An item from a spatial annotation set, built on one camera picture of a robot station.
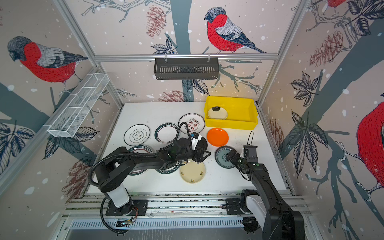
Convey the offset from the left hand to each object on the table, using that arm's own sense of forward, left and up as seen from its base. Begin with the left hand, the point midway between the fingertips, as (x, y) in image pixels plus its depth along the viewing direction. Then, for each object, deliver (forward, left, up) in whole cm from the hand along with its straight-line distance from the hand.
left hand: (207, 153), depth 80 cm
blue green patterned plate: (+3, -9, -12) cm, 15 cm away
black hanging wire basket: (+58, +13, +16) cm, 62 cm away
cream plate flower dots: (-6, +9, -11) cm, 16 cm away
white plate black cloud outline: (+19, +48, -11) cm, 53 cm away
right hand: (0, -14, -8) cm, 16 cm away
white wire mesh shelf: (+8, +69, +18) cm, 72 cm away
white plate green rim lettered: (-5, +20, -11) cm, 24 cm away
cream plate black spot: (+39, -11, -11) cm, 42 cm away
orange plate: (+18, -9, -12) cm, 23 cm away
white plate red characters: (+30, +7, -11) cm, 33 cm away
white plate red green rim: (+9, +42, -11) cm, 45 cm away
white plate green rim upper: (+22, +28, -12) cm, 37 cm away
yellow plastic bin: (+39, -30, -11) cm, 50 cm away
